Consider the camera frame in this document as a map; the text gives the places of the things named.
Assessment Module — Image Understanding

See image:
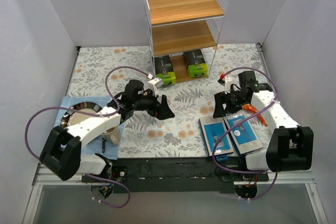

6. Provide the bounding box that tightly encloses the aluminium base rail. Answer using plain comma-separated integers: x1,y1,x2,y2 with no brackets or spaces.
24,158,330,223

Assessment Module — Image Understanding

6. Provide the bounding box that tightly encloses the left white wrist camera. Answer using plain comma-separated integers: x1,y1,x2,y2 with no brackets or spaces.
145,73,164,96

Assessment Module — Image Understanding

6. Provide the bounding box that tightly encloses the orange BIC razor pack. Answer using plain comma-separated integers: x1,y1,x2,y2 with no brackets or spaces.
241,104,268,126

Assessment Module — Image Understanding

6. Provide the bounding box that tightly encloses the white wire wooden shelf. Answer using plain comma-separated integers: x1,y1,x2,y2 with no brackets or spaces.
143,0,229,84

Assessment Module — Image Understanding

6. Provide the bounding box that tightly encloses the floral table mat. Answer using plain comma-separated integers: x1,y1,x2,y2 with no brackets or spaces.
68,44,266,158

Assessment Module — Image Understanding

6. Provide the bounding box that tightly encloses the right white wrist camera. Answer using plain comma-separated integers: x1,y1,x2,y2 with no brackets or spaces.
217,74,235,94

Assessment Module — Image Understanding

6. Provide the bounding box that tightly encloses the blue harry's razor box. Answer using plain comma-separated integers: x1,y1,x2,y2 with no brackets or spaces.
223,111,263,155
199,116,234,157

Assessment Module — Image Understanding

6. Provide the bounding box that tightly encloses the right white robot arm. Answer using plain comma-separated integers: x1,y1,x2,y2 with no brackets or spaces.
213,67,314,181

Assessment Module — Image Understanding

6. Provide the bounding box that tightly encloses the black green razor box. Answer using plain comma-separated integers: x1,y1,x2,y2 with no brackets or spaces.
183,49,208,78
154,55,176,86

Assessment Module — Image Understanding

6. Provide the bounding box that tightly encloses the dark knife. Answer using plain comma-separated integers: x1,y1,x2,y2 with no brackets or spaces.
101,139,106,153

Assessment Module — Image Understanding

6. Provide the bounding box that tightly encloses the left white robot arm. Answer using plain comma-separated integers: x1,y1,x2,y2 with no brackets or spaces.
39,78,175,182

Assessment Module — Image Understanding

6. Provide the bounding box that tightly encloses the blue checked cloth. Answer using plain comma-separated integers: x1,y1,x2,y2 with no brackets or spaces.
60,96,122,160

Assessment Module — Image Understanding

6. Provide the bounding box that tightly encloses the beige ceramic mug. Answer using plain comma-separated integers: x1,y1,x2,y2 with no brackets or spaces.
102,126,121,146

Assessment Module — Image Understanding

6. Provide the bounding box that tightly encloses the dark rimmed ceramic plate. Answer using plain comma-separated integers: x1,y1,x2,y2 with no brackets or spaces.
59,101,102,128

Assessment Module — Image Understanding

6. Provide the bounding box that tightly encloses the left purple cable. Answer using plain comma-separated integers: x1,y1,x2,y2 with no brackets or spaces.
24,66,153,208

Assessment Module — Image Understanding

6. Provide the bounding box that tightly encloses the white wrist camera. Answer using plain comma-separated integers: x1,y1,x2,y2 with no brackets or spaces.
217,74,235,94
145,73,164,96

